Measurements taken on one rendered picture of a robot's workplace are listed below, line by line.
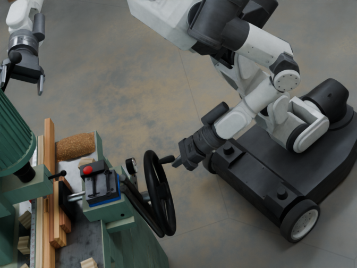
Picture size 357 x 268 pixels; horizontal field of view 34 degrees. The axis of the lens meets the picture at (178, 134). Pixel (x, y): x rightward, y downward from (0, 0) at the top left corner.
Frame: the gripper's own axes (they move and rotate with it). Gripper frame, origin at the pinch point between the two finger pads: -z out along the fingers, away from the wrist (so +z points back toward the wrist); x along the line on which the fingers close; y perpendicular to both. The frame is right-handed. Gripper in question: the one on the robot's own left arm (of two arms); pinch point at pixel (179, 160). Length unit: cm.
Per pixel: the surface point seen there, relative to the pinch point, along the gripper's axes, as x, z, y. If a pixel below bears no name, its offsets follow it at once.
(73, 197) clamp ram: -14.1, -19.8, 30.5
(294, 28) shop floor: 130, 18, -107
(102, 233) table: -25.9, -17.2, 22.1
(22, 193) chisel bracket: -13, -27, 44
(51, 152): 9.6, -28.8, 31.4
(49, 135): 16.1, -28.2, 32.3
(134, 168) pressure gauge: 12.2, -22.8, -1.4
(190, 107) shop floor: 95, -41, -71
